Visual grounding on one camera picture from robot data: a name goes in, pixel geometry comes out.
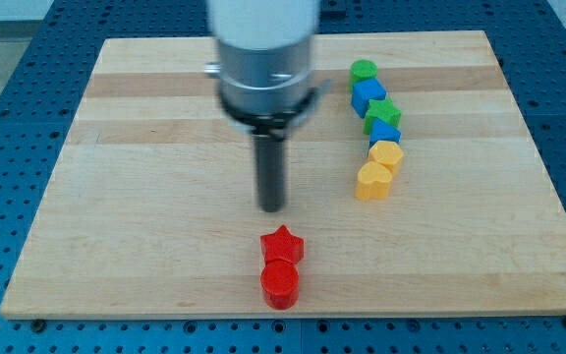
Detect red cylinder block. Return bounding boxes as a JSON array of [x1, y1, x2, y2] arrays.
[[260, 260, 299, 310]]

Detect green star block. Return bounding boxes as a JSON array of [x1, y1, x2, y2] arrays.
[[363, 98, 402, 135]]

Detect green cylinder block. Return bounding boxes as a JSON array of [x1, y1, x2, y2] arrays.
[[349, 59, 378, 91]]

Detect yellow hexagon block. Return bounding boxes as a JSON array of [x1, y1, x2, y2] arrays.
[[368, 141, 405, 175]]

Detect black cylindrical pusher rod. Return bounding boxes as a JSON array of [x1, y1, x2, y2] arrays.
[[254, 136, 286, 212]]

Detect blue triangle block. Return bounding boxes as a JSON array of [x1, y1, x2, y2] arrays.
[[368, 119, 402, 148]]

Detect red star block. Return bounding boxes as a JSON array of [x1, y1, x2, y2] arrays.
[[259, 225, 305, 265]]

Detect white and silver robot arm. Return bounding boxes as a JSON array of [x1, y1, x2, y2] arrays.
[[206, 0, 328, 212]]

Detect yellow heart block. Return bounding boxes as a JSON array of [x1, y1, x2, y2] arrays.
[[355, 161, 393, 201]]

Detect blue cube block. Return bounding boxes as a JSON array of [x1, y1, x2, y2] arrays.
[[351, 78, 387, 118]]

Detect light wooden board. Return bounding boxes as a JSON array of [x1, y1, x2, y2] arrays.
[[0, 30, 566, 320]]

